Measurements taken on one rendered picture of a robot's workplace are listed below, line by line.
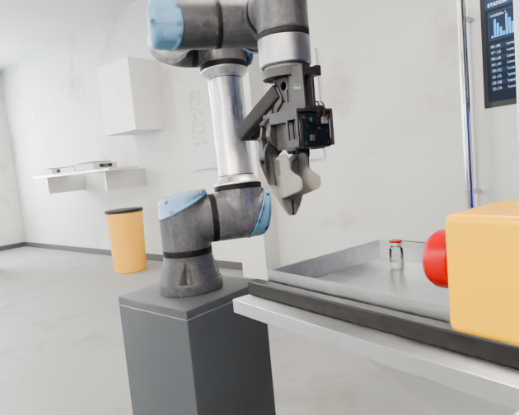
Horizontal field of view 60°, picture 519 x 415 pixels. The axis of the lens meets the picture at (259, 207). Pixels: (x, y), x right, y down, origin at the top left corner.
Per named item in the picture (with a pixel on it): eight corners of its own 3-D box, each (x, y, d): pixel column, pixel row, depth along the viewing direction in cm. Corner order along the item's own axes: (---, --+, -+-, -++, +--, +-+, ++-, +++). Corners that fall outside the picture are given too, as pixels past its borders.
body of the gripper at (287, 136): (297, 152, 61) (290, 60, 60) (258, 156, 67) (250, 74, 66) (336, 149, 65) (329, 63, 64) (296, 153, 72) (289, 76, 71)
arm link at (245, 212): (208, 241, 115) (184, 28, 115) (265, 234, 119) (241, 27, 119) (216, 244, 103) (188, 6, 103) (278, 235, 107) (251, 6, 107)
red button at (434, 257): (502, 286, 30) (499, 226, 30) (472, 301, 28) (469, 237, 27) (448, 277, 33) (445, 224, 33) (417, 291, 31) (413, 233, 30)
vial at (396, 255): (407, 267, 74) (405, 241, 73) (399, 270, 72) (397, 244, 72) (395, 265, 75) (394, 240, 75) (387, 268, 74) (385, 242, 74)
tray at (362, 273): (607, 287, 56) (606, 259, 55) (511, 358, 40) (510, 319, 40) (380, 258, 83) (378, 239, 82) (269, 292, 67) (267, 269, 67)
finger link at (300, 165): (314, 216, 65) (309, 151, 64) (287, 214, 70) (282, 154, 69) (329, 212, 67) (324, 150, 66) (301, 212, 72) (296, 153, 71)
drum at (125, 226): (157, 267, 523) (150, 206, 516) (125, 276, 491) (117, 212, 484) (135, 264, 550) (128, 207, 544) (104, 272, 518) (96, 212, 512)
